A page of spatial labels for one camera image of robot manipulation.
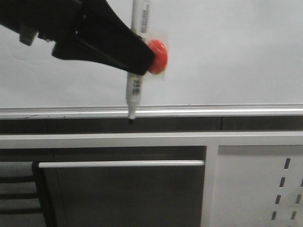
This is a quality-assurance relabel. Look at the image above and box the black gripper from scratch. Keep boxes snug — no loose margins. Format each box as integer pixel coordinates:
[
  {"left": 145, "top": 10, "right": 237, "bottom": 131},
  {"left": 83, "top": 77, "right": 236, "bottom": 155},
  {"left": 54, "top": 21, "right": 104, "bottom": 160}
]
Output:
[{"left": 0, "top": 0, "right": 83, "bottom": 46}]

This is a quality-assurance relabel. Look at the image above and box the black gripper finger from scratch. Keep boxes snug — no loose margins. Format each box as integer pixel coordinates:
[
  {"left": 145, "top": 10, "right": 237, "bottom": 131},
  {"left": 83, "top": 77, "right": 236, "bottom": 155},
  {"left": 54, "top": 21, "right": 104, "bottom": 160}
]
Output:
[{"left": 52, "top": 0, "right": 155, "bottom": 76}]

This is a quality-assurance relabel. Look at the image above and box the white whiteboard marker pen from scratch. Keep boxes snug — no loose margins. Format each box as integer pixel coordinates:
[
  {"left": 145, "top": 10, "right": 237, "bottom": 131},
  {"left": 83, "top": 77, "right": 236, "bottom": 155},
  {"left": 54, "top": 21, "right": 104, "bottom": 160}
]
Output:
[{"left": 126, "top": 0, "right": 151, "bottom": 124}]

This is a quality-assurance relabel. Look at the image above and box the red round magnet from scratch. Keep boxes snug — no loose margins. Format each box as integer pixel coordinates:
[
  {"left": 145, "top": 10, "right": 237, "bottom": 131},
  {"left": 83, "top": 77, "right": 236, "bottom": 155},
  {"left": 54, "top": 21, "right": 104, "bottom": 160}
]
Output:
[{"left": 145, "top": 30, "right": 169, "bottom": 81}]

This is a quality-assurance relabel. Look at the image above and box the white whiteboard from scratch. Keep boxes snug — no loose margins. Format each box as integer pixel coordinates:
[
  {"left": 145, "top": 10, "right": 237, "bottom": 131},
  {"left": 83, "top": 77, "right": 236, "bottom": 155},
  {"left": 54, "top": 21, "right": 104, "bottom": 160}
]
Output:
[{"left": 0, "top": 0, "right": 303, "bottom": 108}]

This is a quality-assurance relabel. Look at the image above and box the aluminium whiteboard marker tray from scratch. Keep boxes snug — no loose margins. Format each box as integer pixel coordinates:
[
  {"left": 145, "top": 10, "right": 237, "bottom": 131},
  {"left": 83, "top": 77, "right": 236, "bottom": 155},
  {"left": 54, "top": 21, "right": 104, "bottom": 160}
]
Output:
[{"left": 0, "top": 104, "right": 303, "bottom": 120}]

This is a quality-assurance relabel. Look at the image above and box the dark grey board panel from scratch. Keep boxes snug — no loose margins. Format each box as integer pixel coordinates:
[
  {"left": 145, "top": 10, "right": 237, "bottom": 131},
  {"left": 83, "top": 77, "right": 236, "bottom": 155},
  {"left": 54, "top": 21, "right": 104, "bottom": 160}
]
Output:
[{"left": 39, "top": 160, "right": 205, "bottom": 227}]

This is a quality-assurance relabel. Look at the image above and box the white perforated metal panel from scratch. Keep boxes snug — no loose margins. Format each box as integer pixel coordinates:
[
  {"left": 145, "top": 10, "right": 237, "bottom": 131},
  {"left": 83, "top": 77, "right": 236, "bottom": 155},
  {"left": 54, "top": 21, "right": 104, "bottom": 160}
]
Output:
[{"left": 212, "top": 145, "right": 303, "bottom": 227}]

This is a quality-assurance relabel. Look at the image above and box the white metal frame stand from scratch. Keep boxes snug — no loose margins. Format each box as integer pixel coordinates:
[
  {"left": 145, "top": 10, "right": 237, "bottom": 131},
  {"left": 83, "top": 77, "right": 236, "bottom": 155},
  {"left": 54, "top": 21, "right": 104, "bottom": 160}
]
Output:
[{"left": 0, "top": 131, "right": 303, "bottom": 227}]

